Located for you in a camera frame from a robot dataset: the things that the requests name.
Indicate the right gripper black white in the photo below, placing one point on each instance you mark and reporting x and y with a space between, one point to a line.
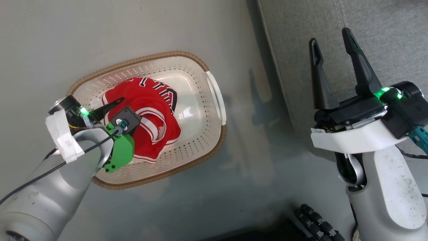
361 137

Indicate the left wrist camera green mount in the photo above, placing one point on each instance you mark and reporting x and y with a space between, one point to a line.
122 150

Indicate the black ribbed base wheel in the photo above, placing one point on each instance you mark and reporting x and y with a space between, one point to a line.
317 224

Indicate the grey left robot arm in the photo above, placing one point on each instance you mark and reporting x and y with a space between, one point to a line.
50 204

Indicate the red and white jersey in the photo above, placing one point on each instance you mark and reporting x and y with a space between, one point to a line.
150 100

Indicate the grey fabric sofa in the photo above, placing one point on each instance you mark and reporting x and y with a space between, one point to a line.
384 33

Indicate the white perforated laundry basket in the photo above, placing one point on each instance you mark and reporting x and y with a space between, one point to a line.
197 100

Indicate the white tape strip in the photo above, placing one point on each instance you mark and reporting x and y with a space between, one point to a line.
63 137

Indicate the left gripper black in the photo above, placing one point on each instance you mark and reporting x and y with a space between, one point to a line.
75 115

